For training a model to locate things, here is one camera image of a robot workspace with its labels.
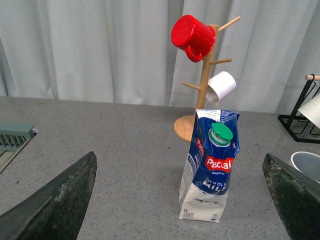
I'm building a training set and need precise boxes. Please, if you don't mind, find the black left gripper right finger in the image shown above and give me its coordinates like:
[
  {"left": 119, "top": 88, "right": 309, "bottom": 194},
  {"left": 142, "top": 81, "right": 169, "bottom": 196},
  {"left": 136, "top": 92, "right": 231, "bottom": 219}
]
[{"left": 262, "top": 153, "right": 320, "bottom": 240}]

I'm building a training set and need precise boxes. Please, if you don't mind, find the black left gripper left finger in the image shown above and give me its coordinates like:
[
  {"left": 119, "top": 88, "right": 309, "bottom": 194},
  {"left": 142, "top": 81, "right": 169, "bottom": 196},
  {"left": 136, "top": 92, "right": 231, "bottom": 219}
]
[{"left": 0, "top": 151, "right": 97, "bottom": 240}]

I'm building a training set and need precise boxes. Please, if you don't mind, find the cream ribbed mug grey inside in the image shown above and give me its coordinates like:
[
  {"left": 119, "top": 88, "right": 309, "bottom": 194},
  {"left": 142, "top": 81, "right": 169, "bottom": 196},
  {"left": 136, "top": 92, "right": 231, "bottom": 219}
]
[{"left": 290, "top": 151, "right": 320, "bottom": 183}]

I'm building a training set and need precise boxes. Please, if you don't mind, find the blue Pascual milk carton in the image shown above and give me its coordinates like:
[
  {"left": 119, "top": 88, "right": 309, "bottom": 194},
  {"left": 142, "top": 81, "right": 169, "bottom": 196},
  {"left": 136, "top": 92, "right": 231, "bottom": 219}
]
[{"left": 179, "top": 109, "right": 240, "bottom": 223}]

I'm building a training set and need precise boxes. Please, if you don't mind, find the cream ribbed hanging mug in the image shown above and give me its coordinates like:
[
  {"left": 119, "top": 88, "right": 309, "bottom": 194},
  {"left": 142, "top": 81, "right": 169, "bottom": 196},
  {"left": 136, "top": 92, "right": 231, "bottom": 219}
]
[{"left": 298, "top": 93, "right": 320, "bottom": 128}]

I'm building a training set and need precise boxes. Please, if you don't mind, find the green plastic dish rack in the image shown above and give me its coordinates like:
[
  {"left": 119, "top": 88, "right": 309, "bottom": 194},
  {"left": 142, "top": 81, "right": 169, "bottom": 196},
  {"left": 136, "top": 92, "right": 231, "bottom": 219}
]
[{"left": 0, "top": 121, "right": 39, "bottom": 173}]

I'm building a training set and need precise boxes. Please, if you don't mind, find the wooden mug tree stand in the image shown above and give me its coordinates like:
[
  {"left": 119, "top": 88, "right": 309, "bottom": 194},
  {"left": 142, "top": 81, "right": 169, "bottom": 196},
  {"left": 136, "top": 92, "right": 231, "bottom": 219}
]
[{"left": 173, "top": 16, "right": 241, "bottom": 144}]

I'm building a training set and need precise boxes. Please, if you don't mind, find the white mug on tree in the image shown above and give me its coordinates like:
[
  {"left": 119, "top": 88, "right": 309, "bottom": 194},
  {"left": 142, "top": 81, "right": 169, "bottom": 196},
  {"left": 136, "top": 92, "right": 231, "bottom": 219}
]
[{"left": 206, "top": 71, "right": 237, "bottom": 105}]

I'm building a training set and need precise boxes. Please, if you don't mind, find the red mug on tree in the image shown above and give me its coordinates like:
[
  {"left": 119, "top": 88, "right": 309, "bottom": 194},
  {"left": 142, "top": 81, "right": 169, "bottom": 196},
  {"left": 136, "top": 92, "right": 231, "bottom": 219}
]
[{"left": 170, "top": 14, "right": 217, "bottom": 63}]

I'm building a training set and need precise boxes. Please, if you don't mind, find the black wire mug rack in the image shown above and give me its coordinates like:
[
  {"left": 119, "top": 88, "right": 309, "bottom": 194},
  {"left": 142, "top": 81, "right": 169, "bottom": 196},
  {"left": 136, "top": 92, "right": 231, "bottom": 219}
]
[{"left": 277, "top": 74, "right": 320, "bottom": 144}]

